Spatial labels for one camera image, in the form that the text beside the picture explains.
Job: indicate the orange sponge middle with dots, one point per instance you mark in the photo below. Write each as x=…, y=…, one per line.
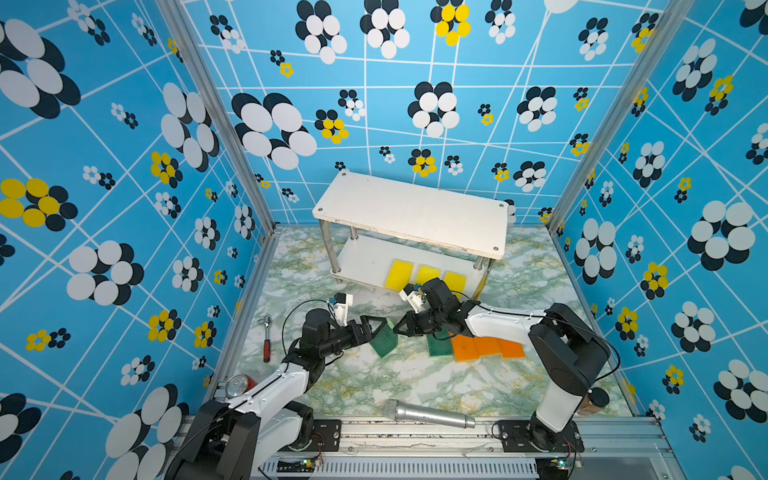
x=487, y=346

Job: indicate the orange sponge left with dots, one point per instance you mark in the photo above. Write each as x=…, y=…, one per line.
x=464, y=349

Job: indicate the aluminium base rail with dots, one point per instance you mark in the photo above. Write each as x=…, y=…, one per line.
x=379, y=448

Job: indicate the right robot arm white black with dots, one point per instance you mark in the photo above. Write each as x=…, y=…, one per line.
x=572, y=354

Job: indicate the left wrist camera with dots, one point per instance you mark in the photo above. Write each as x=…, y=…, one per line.
x=341, y=304

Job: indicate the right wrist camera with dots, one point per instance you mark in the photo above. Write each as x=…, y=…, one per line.
x=414, y=297

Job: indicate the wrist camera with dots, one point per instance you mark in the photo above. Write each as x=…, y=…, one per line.
x=341, y=304
x=414, y=297

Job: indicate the aluminium frame post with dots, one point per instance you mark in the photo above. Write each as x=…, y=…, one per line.
x=668, y=26
x=180, y=28

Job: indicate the silver microphone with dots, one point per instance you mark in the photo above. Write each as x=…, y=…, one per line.
x=399, y=411

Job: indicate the yellow sponge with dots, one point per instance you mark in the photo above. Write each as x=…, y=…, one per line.
x=399, y=275
x=426, y=273
x=455, y=282

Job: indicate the orange sponge right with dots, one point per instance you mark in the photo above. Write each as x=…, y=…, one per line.
x=511, y=350

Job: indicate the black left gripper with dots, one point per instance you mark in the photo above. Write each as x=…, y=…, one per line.
x=363, y=328

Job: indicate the brown jar black lid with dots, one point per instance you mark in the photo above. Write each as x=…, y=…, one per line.
x=596, y=400

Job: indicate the red handled ratchet wrench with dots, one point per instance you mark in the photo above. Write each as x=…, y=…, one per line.
x=266, y=347

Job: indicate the white two-tier shelf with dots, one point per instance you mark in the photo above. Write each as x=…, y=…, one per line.
x=367, y=222

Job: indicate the red soda can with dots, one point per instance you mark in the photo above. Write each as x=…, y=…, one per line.
x=238, y=385

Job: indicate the orange sponge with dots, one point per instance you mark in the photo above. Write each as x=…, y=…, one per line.
x=464, y=349
x=487, y=346
x=511, y=350

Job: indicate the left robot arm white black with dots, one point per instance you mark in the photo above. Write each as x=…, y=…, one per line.
x=252, y=414

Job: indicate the aluminium frame post left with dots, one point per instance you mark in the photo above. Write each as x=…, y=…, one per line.
x=180, y=28

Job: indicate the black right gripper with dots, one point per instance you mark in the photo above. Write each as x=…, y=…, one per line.
x=412, y=330

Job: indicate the green sponge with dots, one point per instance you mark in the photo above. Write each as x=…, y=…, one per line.
x=386, y=342
x=439, y=346

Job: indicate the aluminium frame post right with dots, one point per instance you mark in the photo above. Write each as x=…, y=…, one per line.
x=668, y=26

